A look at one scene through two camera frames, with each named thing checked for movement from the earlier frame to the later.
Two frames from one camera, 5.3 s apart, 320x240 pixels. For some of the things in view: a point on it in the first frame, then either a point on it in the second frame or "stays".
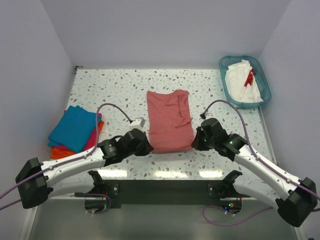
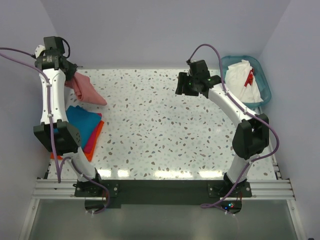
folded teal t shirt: x=74 y=129 stays
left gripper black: x=146 y=149 -> x=72 y=69
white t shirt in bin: x=239 y=77 stays
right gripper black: x=197 y=143 -> x=181 y=88
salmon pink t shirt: x=170 y=128 -> x=84 y=89
